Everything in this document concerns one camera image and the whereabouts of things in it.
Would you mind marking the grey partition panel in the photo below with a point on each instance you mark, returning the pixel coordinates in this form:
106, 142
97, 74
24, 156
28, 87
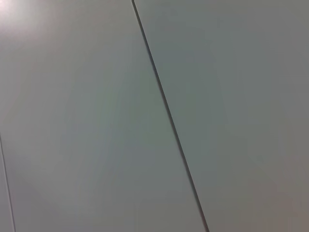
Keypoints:
3, 205
241, 108
84, 120

